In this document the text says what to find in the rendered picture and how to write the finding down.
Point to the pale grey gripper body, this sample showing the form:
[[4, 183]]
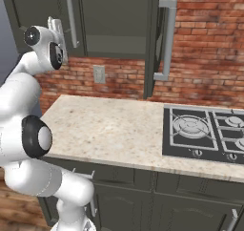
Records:
[[58, 31]]

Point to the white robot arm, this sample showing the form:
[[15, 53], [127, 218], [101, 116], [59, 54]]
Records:
[[19, 114]]

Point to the open dark green cupboard door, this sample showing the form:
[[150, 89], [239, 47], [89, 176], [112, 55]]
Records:
[[151, 34]]

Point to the dark green drawer front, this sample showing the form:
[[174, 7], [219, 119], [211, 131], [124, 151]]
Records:
[[114, 173], [203, 187]]

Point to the black gas hob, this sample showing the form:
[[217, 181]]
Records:
[[190, 145]]

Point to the black hob knob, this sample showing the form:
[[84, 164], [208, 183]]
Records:
[[197, 153], [233, 156]]

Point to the dark green base cupboard door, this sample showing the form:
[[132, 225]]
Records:
[[124, 209], [190, 219]]

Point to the dark green wall cupboard door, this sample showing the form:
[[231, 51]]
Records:
[[41, 5]]

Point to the open dark green wall cupboard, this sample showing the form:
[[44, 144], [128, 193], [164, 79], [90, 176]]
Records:
[[114, 18]]

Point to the grey wall socket plate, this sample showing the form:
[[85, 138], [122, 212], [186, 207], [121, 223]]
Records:
[[99, 74]]

